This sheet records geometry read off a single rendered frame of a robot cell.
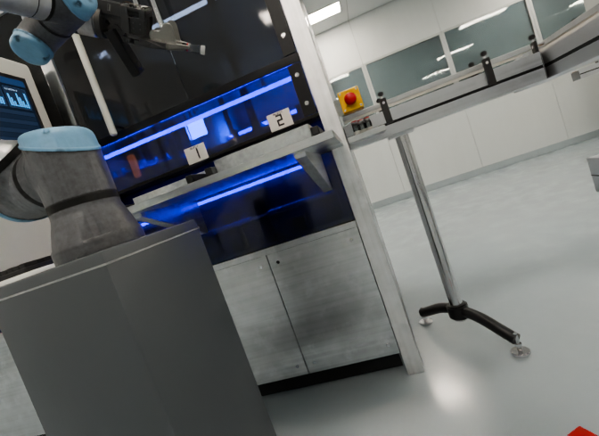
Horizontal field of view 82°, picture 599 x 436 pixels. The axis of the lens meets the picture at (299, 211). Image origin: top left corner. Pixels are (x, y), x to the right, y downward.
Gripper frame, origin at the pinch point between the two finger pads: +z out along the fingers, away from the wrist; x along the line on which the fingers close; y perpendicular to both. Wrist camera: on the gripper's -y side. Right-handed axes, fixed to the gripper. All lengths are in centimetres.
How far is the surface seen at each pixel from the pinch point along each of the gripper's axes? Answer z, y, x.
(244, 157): 18.6, -18.7, -18.6
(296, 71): 32.0, -5.6, 25.5
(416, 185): 83, -34, 10
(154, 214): -5.5, -45.8, -11.1
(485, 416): 94, -68, -56
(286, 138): 28.0, -11.7, -19.1
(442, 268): 98, -59, -6
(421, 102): 77, -6, 21
